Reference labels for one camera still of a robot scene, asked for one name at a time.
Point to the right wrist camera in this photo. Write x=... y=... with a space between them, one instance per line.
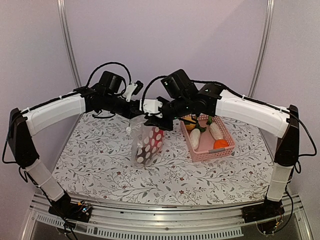
x=151 y=107

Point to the red toy strawberry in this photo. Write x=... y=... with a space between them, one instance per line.
x=156 y=136

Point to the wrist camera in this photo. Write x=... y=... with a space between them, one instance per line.
x=132 y=90
x=151 y=107

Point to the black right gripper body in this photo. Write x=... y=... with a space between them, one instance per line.
x=179 y=108

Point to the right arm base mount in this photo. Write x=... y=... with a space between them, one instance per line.
x=267 y=209

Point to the clear zip top bag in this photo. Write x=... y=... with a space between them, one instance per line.
x=140 y=139

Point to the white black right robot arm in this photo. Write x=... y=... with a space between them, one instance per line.
x=216 y=99

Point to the floral patterned table mat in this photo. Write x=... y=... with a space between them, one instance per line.
x=96 y=162

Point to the right aluminium frame post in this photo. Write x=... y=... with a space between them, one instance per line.
x=263 y=45

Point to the aluminium frame post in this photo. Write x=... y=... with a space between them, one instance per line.
x=263 y=45
x=61 y=7

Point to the pink plastic basket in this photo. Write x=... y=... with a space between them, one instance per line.
x=205 y=150

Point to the white toy radish right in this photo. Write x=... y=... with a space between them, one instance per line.
x=215 y=131

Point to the orange toy fruit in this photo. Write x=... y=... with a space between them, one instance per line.
x=220 y=144

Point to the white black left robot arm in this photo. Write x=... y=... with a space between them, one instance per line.
x=23 y=125

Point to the white toy radish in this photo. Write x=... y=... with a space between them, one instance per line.
x=215 y=131
x=195 y=138

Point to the left aluminium frame post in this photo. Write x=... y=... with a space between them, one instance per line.
x=61 y=7

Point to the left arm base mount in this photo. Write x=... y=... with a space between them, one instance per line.
x=68 y=210

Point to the yellow toy fruit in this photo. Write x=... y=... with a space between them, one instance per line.
x=190 y=122

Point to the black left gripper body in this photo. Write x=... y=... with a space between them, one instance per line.
x=111 y=105

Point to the aluminium front rail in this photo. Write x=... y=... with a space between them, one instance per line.
x=117 y=220

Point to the dark red toy fruit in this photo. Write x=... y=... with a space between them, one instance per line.
x=142 y=156

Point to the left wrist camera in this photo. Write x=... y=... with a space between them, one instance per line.
x=132 y=90

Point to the white toy radish left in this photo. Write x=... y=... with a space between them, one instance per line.
x=195 y=138

